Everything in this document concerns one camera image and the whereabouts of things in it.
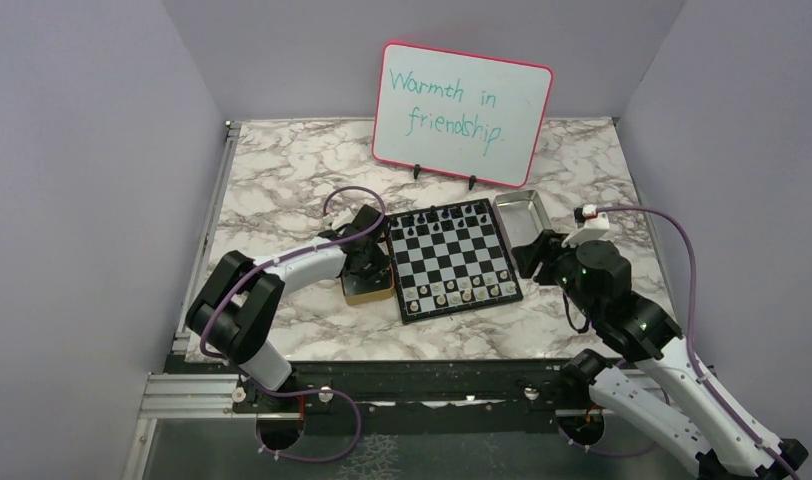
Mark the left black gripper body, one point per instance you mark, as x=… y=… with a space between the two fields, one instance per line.
x=375 y=262

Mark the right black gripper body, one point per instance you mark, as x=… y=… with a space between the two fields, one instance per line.
x=557 y=267

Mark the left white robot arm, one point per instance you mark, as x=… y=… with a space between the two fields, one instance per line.
x=235 y=308

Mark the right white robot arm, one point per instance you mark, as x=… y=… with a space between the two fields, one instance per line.
x=702 y=425

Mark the gold tin with white pieces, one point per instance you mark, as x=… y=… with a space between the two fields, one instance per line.
x=358 y=290

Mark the black and white chessboard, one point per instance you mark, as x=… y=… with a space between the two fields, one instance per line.
x=445 y=243

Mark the empty silver metal tin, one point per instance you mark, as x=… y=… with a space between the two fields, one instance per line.
x=521 y=216

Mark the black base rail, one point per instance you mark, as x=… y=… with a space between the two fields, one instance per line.
x=409 y=397

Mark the white board with pink frame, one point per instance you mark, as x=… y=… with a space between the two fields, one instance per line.
x=459 y=114

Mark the aluminium frame rail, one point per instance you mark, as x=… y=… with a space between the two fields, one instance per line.
x=267 y=201

